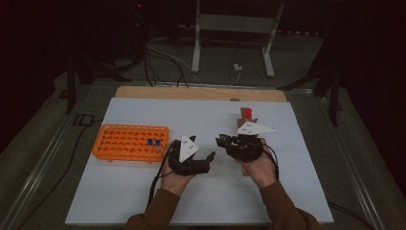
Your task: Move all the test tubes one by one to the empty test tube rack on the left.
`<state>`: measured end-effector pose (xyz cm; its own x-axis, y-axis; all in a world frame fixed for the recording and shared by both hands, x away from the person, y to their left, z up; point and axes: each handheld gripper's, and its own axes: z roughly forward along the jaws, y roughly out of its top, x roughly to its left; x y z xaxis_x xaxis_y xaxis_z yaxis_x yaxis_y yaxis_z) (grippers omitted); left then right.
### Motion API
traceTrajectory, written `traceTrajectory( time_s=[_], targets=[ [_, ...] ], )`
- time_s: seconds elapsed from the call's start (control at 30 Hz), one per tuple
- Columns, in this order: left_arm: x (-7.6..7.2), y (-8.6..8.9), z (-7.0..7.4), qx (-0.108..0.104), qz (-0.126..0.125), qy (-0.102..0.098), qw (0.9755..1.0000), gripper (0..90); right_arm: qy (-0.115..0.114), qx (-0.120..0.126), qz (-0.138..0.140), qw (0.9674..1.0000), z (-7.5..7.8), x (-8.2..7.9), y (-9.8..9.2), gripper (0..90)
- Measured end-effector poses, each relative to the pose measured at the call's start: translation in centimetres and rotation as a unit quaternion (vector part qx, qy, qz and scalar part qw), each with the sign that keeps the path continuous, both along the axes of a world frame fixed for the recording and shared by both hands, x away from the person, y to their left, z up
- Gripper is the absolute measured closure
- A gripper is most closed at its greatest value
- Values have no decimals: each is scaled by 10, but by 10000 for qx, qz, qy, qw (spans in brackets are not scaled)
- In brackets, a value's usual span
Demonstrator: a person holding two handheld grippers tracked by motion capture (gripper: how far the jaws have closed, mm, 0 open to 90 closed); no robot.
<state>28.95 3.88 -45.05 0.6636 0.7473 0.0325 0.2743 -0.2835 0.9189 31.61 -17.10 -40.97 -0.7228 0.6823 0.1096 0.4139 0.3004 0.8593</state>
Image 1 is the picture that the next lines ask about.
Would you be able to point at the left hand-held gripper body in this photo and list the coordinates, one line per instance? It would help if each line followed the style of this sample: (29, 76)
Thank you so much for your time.
(186, 150)

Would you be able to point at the person's left hand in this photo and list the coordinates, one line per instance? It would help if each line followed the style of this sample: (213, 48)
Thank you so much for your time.
(175, 182)

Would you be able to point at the person's right hand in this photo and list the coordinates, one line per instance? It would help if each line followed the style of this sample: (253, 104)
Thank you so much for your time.
(261, 171)

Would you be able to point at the white plug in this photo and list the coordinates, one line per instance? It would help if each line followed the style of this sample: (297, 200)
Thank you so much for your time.
(237, 67)

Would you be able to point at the grey metal stand frame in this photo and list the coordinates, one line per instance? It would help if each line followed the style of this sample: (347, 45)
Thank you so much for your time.
(236, 24)

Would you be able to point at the blue-capped test tube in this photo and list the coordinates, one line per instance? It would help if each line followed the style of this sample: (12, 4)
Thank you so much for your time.
(158, 143)
(150, 142)

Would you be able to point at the orange plastic test tube rack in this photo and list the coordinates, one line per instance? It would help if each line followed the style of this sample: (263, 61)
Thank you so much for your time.
(124, 143)

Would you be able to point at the wooden test tube rack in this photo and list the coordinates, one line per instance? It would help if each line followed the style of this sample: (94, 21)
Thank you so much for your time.
(243, 123)

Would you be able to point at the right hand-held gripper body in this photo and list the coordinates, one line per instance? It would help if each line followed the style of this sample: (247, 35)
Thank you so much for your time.
(247, 148)

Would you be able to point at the black tripod stand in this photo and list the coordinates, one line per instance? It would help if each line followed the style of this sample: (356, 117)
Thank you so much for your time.
(71, 92)
(334, 102)

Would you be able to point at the black equipment stand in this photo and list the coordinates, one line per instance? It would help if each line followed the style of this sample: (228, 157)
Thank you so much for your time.
(139, 28)

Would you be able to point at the power strip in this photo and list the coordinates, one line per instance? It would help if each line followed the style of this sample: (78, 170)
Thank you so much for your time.
(300, 32)

